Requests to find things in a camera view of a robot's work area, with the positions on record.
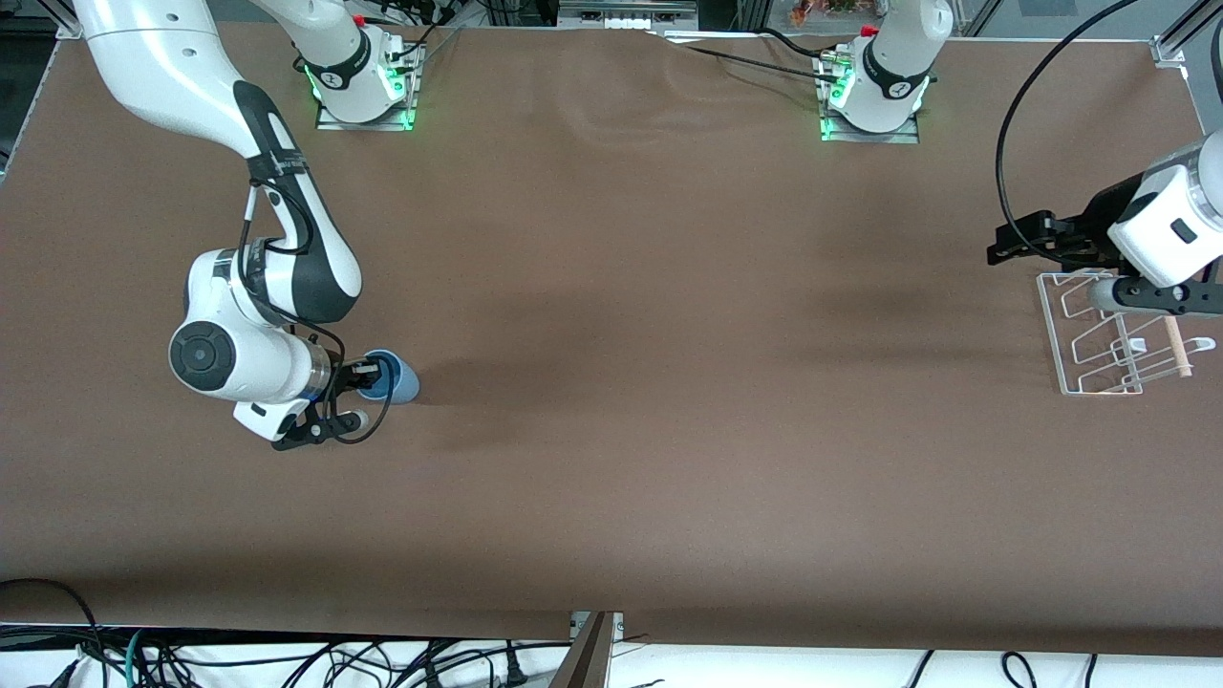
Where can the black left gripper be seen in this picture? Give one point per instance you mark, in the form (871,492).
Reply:
(1099,222)

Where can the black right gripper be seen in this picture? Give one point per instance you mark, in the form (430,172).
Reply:
(337,375)

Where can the blue plastic cup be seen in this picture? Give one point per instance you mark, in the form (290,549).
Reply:
(406,382)

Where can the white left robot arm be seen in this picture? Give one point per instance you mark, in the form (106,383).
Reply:
(1161,225)

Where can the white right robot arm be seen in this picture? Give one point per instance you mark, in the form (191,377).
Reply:
(172,67)

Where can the wooden rack rod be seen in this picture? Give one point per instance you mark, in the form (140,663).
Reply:
(1180,349)

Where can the colourful packaged items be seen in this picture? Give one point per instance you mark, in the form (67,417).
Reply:
(822,10)

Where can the black power plug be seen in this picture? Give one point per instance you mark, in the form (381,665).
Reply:
(516,674)

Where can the white flat plate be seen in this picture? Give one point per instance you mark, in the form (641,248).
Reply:
(717,36)

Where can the grey power strip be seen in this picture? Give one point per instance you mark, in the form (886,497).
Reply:
(631,10)

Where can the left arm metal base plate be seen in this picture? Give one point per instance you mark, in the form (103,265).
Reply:
(869,138)

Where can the aluminium frame profile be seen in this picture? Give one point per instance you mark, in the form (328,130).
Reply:
(1170,48)

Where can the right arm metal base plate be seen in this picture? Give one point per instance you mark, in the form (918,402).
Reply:
(368,125)

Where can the silver metal bracket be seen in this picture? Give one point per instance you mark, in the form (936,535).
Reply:
(616,626)

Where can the dark metal post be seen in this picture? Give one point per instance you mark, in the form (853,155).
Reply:
(588,659)

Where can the small aluminium corner bracket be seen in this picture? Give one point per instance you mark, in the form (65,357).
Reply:
(75,29)

